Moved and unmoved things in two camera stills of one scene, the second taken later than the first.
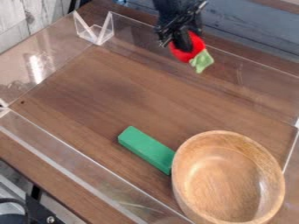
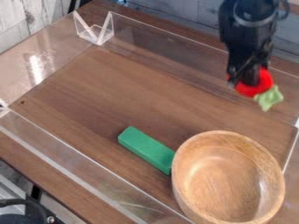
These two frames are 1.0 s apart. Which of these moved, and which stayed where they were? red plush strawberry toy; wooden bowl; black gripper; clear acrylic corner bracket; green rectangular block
Moved: black gripper; red plush strawberry toy
Stayed: clear acrylic corner bracket; wooden bowl; green rectangular block
